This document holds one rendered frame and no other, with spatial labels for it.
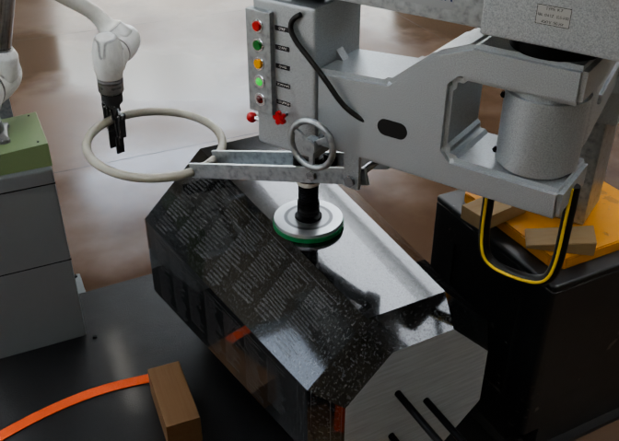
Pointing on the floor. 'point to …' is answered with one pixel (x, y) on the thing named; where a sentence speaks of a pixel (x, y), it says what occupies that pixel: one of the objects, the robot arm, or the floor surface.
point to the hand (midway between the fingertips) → (116, 142)
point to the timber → (174, 403)
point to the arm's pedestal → (35, 266)
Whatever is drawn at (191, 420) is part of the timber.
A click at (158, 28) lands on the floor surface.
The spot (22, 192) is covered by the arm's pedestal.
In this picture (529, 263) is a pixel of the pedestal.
